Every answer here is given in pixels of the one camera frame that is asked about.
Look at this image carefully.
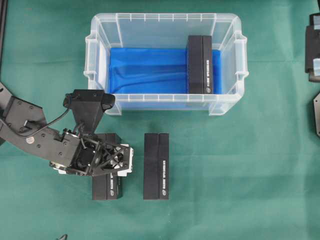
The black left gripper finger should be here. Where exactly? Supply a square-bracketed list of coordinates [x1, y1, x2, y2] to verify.
[58, 168, 68, 175]
[116, 144, 134, 177]

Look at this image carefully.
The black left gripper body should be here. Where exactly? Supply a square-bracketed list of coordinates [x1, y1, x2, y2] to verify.
[49, 134, 126, 177]

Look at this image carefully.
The black realsense box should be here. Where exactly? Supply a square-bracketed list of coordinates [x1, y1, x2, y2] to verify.
[187, 35, 214, 94]
[92, 133, 122, 201]
[143, 133, 170, 200]

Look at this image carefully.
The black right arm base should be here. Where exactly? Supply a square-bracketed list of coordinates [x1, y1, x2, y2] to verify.
[313, 93, 320, 137]

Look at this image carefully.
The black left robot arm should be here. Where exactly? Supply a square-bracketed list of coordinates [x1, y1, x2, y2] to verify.
[0, 85, 134, 177]

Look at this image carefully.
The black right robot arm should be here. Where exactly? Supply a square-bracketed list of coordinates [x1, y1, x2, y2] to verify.
[304, 13, 320, 83]

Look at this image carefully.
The blue cloth bin liner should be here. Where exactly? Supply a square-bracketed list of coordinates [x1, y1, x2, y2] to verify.
[105, 48, 223, 94]

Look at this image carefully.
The clear plastic storage bin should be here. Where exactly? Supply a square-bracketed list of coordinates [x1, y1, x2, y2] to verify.
[83, 13, 249, 116]

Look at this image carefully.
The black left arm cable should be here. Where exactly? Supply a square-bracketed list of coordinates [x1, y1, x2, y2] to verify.
[23, 99, 73, 128]

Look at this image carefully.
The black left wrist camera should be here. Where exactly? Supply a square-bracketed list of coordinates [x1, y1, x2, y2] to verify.
[63, 89, 116, 135]

